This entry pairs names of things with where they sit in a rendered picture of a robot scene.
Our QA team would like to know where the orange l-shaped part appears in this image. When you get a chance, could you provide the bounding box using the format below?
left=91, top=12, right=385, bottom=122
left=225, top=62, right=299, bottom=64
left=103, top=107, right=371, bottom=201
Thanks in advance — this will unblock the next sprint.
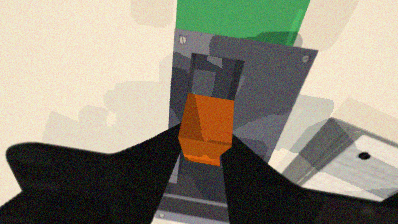
left=178, top=93, right=234, bottom=166

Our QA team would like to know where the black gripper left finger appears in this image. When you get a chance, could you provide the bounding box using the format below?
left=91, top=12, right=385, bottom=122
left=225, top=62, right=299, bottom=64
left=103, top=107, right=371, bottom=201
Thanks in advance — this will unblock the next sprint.
left=5, top=123, right=182, bottom=224

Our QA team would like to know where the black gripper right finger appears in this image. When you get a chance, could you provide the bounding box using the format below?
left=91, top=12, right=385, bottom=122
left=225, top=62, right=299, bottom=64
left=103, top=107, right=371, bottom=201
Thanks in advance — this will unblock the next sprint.
left=221, top=133, right=398, bottom=224

